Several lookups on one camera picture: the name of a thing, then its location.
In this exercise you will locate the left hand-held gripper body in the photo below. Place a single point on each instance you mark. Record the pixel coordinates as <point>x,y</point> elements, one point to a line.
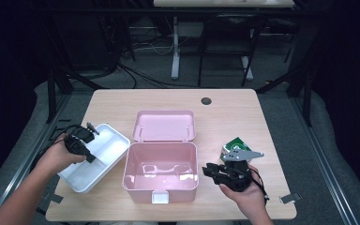
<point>78,142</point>

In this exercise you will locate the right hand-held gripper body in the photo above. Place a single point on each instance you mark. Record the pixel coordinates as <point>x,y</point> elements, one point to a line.
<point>239,175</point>

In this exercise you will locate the white divided tray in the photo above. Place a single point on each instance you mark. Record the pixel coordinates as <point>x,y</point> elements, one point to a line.
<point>112,146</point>

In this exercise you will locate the green and white packet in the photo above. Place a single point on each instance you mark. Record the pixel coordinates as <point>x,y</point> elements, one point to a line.
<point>237,145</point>

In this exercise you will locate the pink storage box with lid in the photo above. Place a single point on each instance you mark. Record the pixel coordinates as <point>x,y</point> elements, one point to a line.
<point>164,125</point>

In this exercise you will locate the person's left hand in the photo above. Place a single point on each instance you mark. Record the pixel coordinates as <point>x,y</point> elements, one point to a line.
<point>57,154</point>

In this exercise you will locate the person's right hand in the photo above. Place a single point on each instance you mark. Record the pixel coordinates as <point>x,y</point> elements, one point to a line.
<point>251,200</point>

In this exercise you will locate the grey metal table clip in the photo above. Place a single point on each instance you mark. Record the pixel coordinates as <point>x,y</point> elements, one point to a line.
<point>53,197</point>
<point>290,198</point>

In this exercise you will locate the black metal stand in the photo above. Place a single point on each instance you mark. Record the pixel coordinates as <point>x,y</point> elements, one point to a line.
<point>307,93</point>
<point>51,93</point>

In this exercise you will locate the dark round table grommet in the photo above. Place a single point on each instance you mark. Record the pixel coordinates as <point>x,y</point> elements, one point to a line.
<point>206,101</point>

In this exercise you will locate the white desk leg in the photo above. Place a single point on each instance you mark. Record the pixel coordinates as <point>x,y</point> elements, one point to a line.
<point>175,47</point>
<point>247,67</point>

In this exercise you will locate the black horizontal metal bar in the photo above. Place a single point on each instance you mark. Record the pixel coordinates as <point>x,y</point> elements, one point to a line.
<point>106,12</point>

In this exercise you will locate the black chair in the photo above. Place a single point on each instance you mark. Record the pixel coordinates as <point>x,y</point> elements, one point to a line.
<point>231,22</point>

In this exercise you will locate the grey metal floor rail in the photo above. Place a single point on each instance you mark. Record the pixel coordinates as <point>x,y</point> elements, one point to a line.
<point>325,162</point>
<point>28,156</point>

